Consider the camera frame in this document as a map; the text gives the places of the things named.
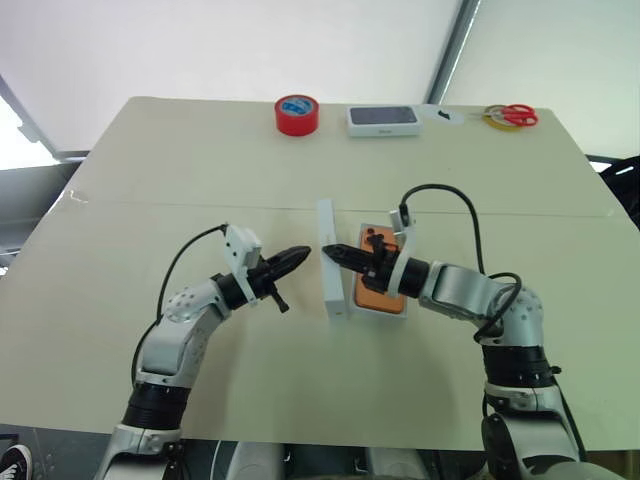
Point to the black and white sneaker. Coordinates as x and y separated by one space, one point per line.
17 457

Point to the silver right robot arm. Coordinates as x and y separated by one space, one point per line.
465 285

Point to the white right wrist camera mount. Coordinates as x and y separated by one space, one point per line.
412 239

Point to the red tape roll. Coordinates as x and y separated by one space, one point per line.
296 127

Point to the grey metal frame beam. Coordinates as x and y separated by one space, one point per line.
452 50
30 120

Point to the white boxed phone package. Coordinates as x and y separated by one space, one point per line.
384 120

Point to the orange smartphone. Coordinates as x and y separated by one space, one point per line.
375 302

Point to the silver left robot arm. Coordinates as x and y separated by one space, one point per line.
170 345

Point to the white phone box lid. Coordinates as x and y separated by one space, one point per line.
333 292

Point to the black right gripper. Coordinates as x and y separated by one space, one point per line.
382 265

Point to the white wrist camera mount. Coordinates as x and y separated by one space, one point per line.
240 247
412 239

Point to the yellow tape roll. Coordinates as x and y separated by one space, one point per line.
495 124

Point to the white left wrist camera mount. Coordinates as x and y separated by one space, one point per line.
240 247

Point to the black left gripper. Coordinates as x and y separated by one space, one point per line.
262 277

